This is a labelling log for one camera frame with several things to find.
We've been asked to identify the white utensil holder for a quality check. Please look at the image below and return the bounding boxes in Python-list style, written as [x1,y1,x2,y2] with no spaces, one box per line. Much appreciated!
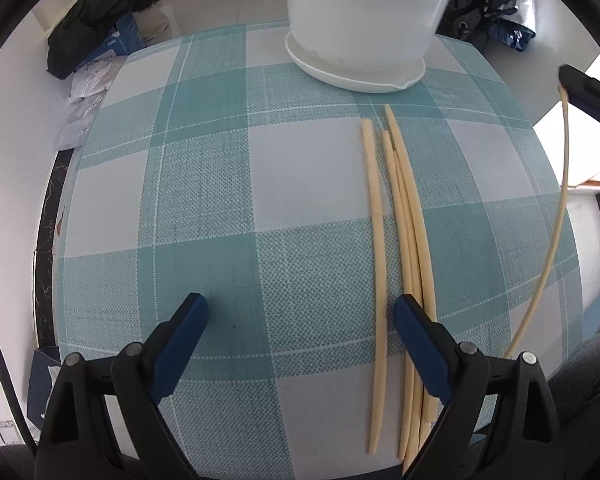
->
[282,0,462,93]

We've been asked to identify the black backpack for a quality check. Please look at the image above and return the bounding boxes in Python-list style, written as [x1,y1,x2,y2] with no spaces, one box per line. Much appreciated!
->
[437,0,501,43]

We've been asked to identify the teal checked tablecloth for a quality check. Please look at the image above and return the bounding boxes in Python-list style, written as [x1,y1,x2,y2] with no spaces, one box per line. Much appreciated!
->
[52,22,583,480]

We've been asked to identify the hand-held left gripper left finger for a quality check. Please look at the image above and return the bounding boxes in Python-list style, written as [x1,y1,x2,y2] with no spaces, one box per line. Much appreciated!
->
[34,292,211,480]

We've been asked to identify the white plastic parcel bag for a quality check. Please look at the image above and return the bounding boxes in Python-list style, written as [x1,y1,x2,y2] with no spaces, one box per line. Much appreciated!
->
[67,57,118,106]

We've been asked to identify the dark blue flat box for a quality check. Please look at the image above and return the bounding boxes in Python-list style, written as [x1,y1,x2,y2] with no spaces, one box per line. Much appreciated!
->
[27,347,63,431]

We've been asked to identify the dark grey cloth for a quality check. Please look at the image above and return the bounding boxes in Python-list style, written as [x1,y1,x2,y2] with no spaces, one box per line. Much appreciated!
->
[547,325,600,480]

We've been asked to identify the blue cardboard box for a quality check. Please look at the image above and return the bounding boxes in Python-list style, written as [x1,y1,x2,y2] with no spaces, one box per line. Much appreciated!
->
[77,12,146,71]

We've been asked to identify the dark blue bag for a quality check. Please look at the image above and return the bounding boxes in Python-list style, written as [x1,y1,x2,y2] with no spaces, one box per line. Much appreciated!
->
[490,12,537,52]

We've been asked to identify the beige bag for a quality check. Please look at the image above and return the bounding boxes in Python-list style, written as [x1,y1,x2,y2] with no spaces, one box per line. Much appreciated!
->
[139,7,171,43]

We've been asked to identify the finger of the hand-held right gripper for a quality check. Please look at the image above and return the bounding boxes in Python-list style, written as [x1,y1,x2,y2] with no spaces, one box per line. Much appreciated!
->
[558,63,600,161]

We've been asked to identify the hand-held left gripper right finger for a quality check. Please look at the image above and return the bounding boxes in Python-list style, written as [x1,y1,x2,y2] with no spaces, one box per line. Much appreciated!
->
[392,294,563,480]

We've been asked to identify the black jacket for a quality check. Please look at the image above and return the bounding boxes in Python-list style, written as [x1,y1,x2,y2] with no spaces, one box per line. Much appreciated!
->
[46,0,160,80]

